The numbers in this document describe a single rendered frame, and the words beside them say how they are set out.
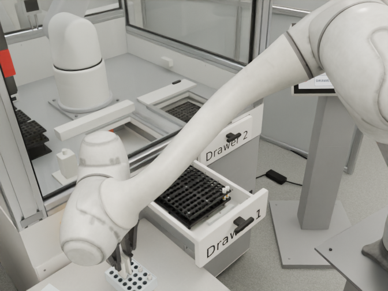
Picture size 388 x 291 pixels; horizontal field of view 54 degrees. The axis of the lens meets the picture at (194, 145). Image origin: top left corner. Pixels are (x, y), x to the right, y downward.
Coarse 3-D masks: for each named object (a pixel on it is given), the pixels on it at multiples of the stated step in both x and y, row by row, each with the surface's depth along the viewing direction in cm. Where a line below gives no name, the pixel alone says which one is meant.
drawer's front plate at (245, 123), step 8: (240, 120) 148; (248, 120) 150; (224, 128) 143; (232, 128) 144; (240, 128) 148; (248, 128) 152; (224, 136) 143; (240, 136) 150; (248, 136) 155; (216, 144) 141; (224, 144) 145; (232, 144) 149; (240, 144) 153; (216, 152) 143; (224, 152) 147; (200, 160) 138
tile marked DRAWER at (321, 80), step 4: (316, 76) 160; (320, 76) 160; (324, 76) 160; (316, 80) 159; (320, 80) 159; (324, 80) 159; (328, 80) 159; (316, 84) 159; (320, 84) 159; (324, 84) 159; (328, 84) 159
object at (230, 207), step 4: (224, 208) 118; (228, 208) 118; (232, 208) 120; (220, 212) 117; (224, 212) 117; (216, 216) 116; (220, 216) 116; (208, 220) 114; (212, 220) 114; (216, 220) 116; (208, 224) 114
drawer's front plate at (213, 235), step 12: (264, 192) 113; (240, 204) 108; (252, 204) 110; (264, 204) 116; (228, 216) 104; (240, 216) 108; (252, 216) 113; (264, 216) 119; (216, 228) 101; (228, 228) 105; (204, 240) 99; (216, 240) 103; (228, 240) 108; (204, 252) 102; (216, 252) 106; (204, 264) 104
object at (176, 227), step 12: (204, 168) 129; (216, 180) 126; (228, 180) 123; (240, 192) 119; (156, 204) 114; (228, 204) 122; (156, 216) 114; (168, 216) 110; (168, 228) 111; (180, 228) 106; (192, 228) 113; (204, 228) 113; (180, 240) 109; (192, 240) 104
